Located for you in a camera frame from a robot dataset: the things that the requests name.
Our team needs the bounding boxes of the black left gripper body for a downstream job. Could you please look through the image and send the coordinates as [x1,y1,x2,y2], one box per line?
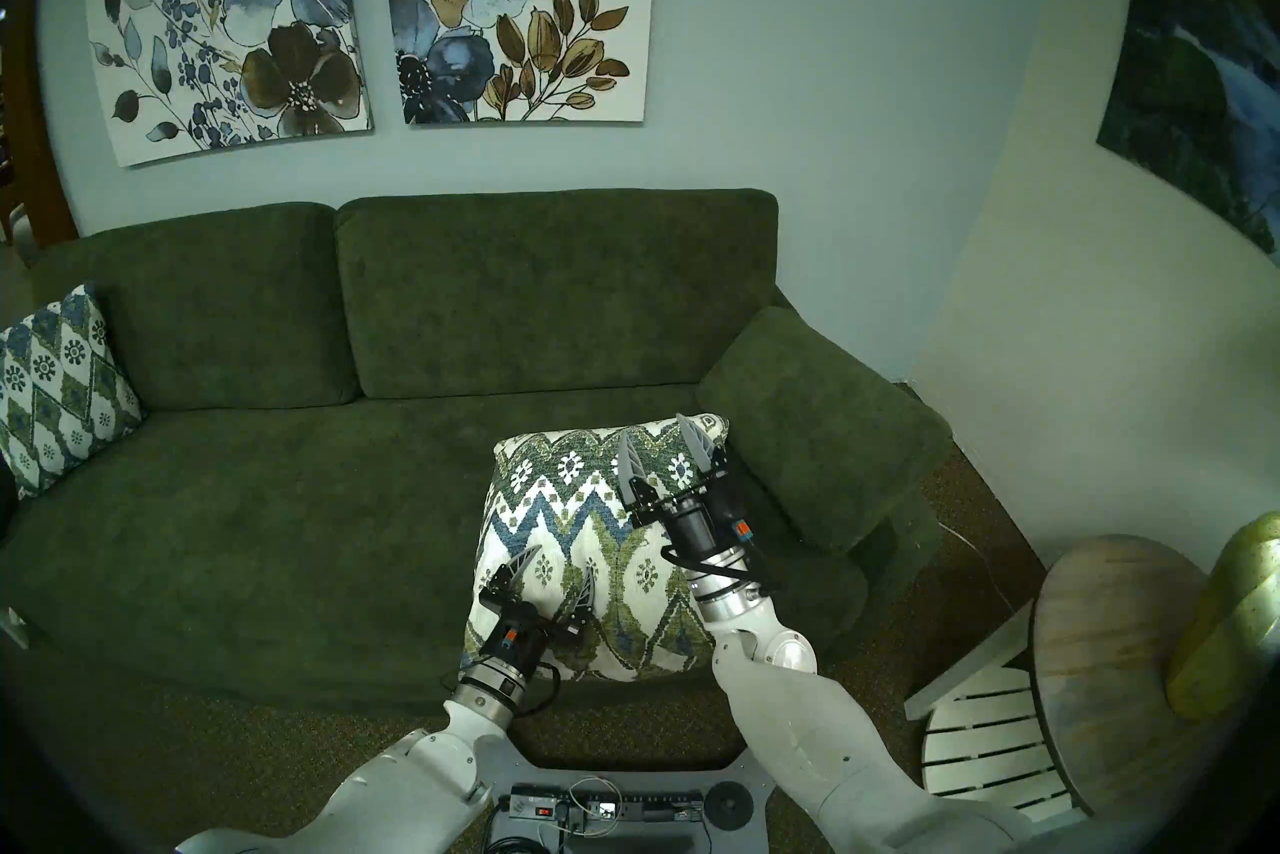
[477,594,588,680]

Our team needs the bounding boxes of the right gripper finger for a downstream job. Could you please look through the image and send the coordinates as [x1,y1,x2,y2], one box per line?
[674,413,733,495]
[612,430,663,525]

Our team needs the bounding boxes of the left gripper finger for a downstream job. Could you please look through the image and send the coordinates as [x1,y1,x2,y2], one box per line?
[564,570,600,655]
[479,546,547,611]

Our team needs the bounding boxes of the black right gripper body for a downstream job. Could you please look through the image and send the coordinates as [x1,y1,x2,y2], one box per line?
[627,480,763,570]

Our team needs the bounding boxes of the large green white patterned cushion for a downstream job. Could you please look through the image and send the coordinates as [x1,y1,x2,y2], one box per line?
[461,410,732,685]

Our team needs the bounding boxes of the wide green sofa back cushion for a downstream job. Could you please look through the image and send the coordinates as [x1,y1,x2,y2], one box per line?
[335,189,781,401]

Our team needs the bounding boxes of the narrow green sofa back cushion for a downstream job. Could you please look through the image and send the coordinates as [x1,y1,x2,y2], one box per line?
[30,202,362,414]

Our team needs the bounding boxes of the small blue white patterned cushion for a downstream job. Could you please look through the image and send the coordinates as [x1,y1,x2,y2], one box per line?
[0,282,145,502]

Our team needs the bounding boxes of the green sofa armrest bolster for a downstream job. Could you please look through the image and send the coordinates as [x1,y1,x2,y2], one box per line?
[696,306,953,555]

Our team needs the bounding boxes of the black power strip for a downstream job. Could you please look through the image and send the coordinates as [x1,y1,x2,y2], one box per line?
[510,784,705,826]

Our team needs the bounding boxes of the black round base knob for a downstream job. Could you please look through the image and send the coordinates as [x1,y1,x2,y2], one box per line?
[705,782,754,832]

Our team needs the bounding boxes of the dark green fabric sofa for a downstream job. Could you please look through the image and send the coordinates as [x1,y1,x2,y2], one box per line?
[0,189,953,745]

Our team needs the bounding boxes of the white slatted wooden chair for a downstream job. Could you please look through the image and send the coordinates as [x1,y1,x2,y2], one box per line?
[904,600,1093,829]

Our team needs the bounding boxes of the round wooden side table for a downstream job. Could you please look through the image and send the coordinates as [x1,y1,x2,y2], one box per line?
[1031,534,1213,825]

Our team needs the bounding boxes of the yellow green speckled lamp base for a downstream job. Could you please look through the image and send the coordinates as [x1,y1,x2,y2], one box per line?
[1167,512,1280,725]

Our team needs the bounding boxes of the blue flower canvas painting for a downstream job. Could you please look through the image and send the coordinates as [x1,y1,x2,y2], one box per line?
[85,0,375,169]

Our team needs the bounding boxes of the white coiled cable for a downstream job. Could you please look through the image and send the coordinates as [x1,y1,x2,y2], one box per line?
[563,776,624,835]

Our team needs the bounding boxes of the grey robot base frame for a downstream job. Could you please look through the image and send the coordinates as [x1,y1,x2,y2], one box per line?
[495,742,776,854]

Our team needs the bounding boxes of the thin white floor cable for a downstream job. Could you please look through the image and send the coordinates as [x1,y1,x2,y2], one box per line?
[933,516,1018,615]

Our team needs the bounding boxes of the waterfall landscape wall picture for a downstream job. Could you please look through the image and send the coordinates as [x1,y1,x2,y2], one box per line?
[1097,0,1280,255]

